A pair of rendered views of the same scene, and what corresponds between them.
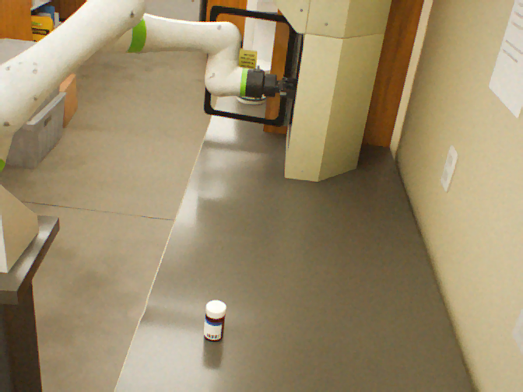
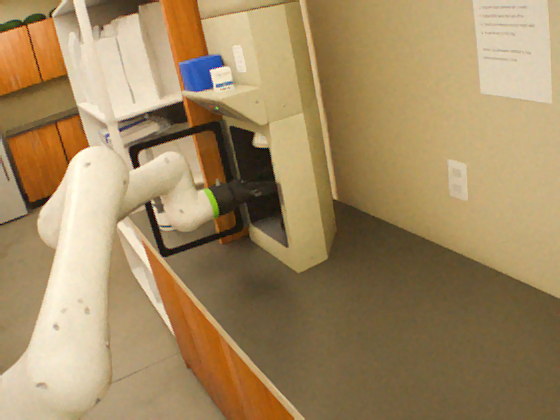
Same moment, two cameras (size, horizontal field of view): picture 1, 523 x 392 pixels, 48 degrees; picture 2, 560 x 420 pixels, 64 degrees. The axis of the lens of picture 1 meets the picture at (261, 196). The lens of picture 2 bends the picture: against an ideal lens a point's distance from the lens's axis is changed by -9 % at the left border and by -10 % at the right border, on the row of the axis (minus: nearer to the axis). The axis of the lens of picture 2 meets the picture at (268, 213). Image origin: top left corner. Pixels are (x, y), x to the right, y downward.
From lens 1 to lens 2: 0.77 m
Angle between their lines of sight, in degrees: 22
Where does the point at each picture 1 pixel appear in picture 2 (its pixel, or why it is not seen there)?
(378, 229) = (425, 267)
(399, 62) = not seen: hidden behind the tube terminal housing
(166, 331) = not seen: outside the picture
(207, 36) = (163, 174)
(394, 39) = not seen: hidden behind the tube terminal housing
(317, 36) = (281, 120)
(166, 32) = (131, 189)
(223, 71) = (190, 202)
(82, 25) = (90, 220)
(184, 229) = (288, 382)
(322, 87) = (301, 167)
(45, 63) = (89, 292)
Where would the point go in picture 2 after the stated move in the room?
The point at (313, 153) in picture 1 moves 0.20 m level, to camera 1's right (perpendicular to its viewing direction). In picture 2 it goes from (315, 235) to (366, 212)
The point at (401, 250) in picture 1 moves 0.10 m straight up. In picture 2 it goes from (462, 271) to (462, 240)
